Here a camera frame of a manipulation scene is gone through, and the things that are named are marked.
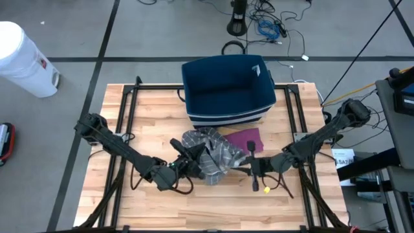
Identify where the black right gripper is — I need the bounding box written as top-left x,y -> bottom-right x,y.
231,151 -> 274,192

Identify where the grey checked towel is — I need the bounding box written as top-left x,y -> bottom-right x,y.
180,126 -> 246,186

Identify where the purple towel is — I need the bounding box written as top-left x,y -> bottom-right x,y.
223,128 -> 265,155

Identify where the navy white striped basket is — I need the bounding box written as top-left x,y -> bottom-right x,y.
177,54 -> 278,128

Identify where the white paper sheet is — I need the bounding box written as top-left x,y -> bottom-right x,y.
331,148 -> 356,188

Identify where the black stand base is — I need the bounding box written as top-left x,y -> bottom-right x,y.
226,0 -> 249,37

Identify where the black power strip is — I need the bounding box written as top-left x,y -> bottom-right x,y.
274,19 -> 289,39

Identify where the grey side table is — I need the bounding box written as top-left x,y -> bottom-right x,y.
375,79 -> 414,233

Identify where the thin black pole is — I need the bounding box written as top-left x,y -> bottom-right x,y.
321,0 -> 405,105

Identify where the black equipment box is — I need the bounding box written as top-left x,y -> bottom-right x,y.
387,67 -> 414,117

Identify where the red black device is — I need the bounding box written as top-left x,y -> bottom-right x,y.
0,122 -> 16,167

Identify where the white trash bin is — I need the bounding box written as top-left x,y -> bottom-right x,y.
0,21 -> 61,98

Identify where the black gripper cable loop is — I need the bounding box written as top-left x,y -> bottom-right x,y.
261,173 -> 295,199
171,174 -> 195,195

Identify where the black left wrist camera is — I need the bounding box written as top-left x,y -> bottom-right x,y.
169,138 -> 187,153

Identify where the black aluminium table frame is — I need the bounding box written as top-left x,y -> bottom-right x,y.
77,76 -> 349,233

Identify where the coiled black cable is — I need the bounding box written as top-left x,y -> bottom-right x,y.
221,39 -> 248,58

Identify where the yellow cable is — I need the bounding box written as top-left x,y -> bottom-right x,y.
321,66 -> 414,107

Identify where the blue cable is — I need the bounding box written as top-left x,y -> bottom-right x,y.
257,19 -> 281,41

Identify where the tangled black cable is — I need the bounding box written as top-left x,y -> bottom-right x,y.
245,0 -> 313,62

